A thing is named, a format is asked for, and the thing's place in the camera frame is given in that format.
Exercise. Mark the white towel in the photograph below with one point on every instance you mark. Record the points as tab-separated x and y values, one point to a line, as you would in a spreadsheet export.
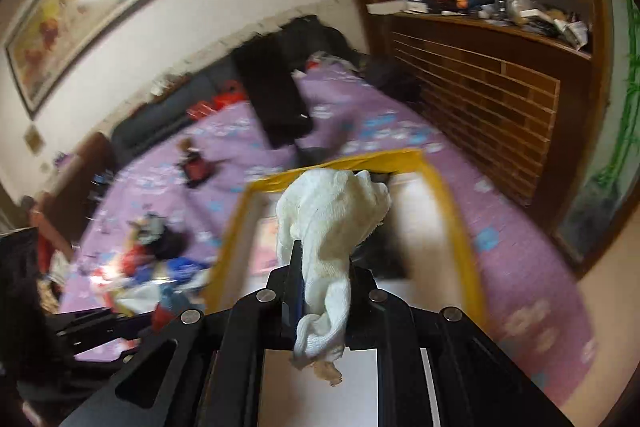
329	213

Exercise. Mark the pink tissue pack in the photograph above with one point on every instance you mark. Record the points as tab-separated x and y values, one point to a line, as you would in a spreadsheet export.
264	255

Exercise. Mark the brown armchair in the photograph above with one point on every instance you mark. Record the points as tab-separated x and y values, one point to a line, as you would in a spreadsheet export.
60	211

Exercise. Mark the purple floral tablecloth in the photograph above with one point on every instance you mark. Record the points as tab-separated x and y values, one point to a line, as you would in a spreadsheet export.
534	309

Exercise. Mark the black red small device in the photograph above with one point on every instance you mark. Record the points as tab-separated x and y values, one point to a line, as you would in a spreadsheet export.
196	168

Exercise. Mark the red bag on sofa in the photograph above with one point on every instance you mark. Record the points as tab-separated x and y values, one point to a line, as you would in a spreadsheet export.
232	93

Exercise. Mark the black phone on stand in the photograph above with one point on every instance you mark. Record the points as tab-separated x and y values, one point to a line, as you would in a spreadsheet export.
272	91

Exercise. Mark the yellow rimmed white tray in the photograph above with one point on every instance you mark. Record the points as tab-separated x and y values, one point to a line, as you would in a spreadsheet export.
425	224

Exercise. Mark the black sofa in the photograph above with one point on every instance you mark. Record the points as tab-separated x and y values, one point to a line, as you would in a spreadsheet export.
155	122

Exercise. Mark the wooden brick pattern sideboard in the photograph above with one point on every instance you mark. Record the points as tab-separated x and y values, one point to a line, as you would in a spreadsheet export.
516	103

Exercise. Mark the bamboo painted wall panel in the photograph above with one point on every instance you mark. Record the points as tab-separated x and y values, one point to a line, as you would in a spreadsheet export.
613	171

